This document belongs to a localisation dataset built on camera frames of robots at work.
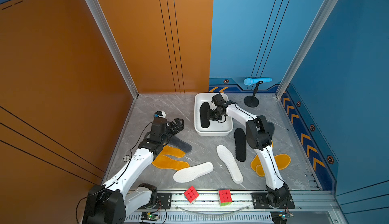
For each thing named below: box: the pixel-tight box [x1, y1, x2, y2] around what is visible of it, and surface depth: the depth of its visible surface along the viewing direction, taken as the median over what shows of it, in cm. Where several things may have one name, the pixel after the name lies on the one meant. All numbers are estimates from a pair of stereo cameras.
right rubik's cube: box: [218, 189, 233, 207], surface depth 72 cm
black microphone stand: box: [243, 80, 264, 108], surface depth 117 cm
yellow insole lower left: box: [151, 154, 190, 171], surface depth 87 cm
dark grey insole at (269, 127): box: [264, 121, 276, 137], surface depth 102 cm
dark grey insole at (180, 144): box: [168, 134, 193, 154], surface depth 94 cm
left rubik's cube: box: [183, 185, 200, 205], surface depth 72 cm
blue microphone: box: [243, 77, 273, 87], surface depth 98 cm
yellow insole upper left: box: [159, 144, 186, 158], surface depth 91 cm
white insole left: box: [173, 161, 214, 183], surface depth 84 cm
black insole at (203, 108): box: [199, 101, 211, 129], surface depth 107 cm
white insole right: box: [216, 144, 244, 184], surface depth 86 cm
